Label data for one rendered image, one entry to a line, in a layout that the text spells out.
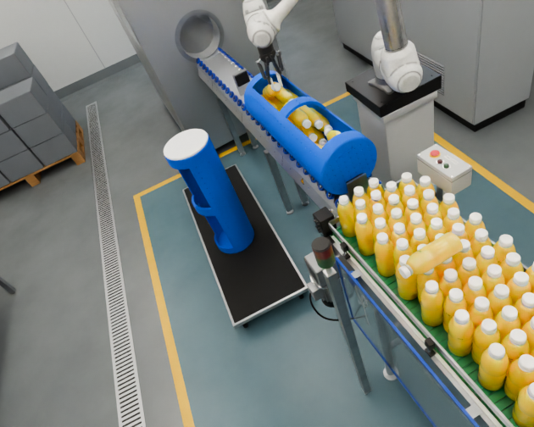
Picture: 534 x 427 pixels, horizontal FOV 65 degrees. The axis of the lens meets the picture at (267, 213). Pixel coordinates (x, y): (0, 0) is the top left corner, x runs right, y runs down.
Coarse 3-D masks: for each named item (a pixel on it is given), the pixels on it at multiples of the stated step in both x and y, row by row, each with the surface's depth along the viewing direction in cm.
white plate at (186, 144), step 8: (176, 136) 252; (184, 136) 250; (192, 136) 247; (200, 136) 244; (208, 136) 244; (168, 144) 249; (176, 144) 246; (184, 144) 244; (192, 144) 241; (200, 144) 239; (168, 152) 243; (176, 152) 240; (184, 152) 238; (192, 152) 235
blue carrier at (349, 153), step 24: (264, 72) 234; (264, 120) 219; (288, 120) 199; (336, 120) 206; (288, 144) 200; (312, 144) 183; (336, 144) 173; (360, 144) 177; (312, 168) 184; (336, 168) 179; (360, 168) 185; (336, 192) 187
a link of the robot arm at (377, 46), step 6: (378, 36) 203; (372, 42) 207; (378, 42) 202; (372, 48) 207; (378, 48) 203; (372, 54) 209; (378, 54) 203; (372, 60) 213; (378, 60) 204; (378, 66) 206; (378, 72) 212; (378, 78) 217
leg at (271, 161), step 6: (264, 150) 287; (270, 156) 287; (270, 162) 290; (270, 168) 295; (276, 168) 295; (276, 174) 298; (276, 180) 302; (282, 180) 304; (282, 186) 308; (282, 192) 311; (282, 198) 315; (288, 198) 317; (288, 204) 320; (288, 210) 324
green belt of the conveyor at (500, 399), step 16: (352, 240) 180; (352, 256) 174; (368, 256) 172; (368, 272) 166; (416, 304) 152; (448, 352) 137; (464, 368) 133; (480, 384) 128; (480, 400) 126; (496, 400) 124; (496, 416) 122
